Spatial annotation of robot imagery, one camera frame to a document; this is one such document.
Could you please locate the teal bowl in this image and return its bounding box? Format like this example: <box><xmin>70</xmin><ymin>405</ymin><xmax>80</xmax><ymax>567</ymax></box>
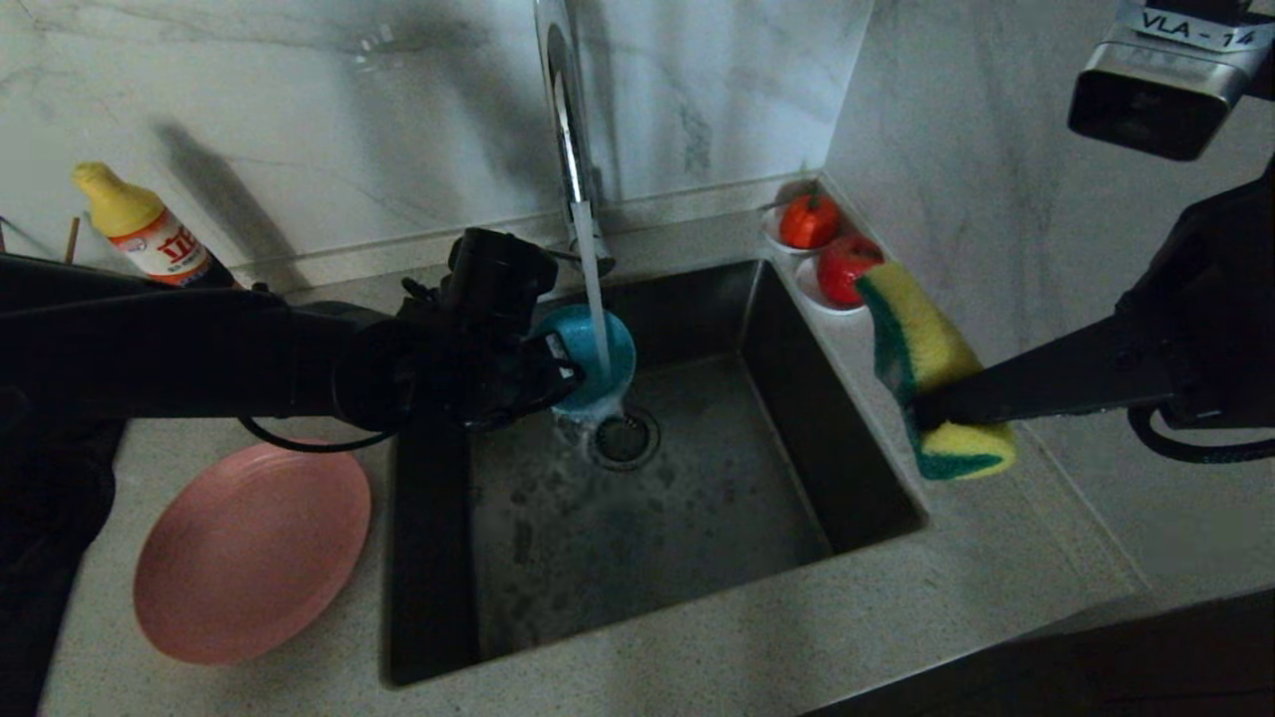
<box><xmin>538</xmin><ymin>304</ymin><xmax>638</xmax><ymax>419</ymax></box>

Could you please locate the yellow sponge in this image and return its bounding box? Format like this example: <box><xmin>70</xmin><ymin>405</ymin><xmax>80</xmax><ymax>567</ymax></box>
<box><xmin>855</xmin><ymin>261</ymin><xmax>1019</xmax><ymax>482</ymax></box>

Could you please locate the chrome kitchen faucet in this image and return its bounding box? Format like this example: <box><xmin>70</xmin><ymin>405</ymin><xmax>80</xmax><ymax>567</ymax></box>
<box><xmin>528</xmin><ymin>0</ymin><xmax>617</xmax><ymax>283</ymax></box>

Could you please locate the yellow-capped orange dish soap bottle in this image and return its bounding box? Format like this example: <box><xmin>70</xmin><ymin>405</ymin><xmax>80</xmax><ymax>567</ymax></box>
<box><xmin>72</xmin><ymin>161</ymin><xmax>240</xmax><ymax>290</ymax></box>

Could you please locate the stainless steel sink basin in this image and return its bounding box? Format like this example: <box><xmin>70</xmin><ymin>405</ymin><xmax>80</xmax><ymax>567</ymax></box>
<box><xmin>383</xmin><ymin>261</ymin><xmax>927</xmax><ymax>688</ymax></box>

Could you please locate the running water stream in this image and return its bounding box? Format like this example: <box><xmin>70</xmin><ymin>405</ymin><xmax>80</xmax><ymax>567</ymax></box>
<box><xmin>570</xmin><ymin>199</ymin><xmax>624</xmax><ymax>419</ymax></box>

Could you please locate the round metal drain strainer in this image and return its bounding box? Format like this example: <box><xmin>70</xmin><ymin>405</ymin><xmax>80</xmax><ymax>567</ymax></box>
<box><xmin>588</xmin><ymin>408</ymin><xmax>661</xmax><ymax>473</ymax></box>

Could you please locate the red apple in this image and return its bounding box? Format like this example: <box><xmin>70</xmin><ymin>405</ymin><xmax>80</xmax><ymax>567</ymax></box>
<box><xmin>817</xmin><ymin>235</ymin><xmax>886</xmax><ymax>308</ymax></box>

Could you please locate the small white dish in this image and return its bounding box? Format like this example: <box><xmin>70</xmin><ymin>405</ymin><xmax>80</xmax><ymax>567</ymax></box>
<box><xmin>760</xmin><ymin>204</ymin><xmax>843</xmax><ymax>260</ymax></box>
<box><xmin>794</xmin><ymin>257</ymin><xmax>868</xmax><ymax>318</ymax></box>

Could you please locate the pink plate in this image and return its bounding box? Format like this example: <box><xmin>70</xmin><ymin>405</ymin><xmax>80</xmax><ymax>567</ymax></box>
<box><xmin>132</xmin><ymin>438</ymin><xmax>374</xmax><ymax>666</ymax></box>

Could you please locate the thin black braided cable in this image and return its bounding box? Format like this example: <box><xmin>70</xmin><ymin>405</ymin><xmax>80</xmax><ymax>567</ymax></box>
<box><xmin>1128</xmin><ymin>403</ymin><xmax>1275</xmax><ymax>465</ymax></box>

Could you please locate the long black arm cable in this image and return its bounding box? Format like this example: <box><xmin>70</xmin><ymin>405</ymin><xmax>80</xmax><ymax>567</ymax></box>
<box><xmin>237</xmin><ymin>413</ymin><xmax>399</xmax><ymax>454</ymax></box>

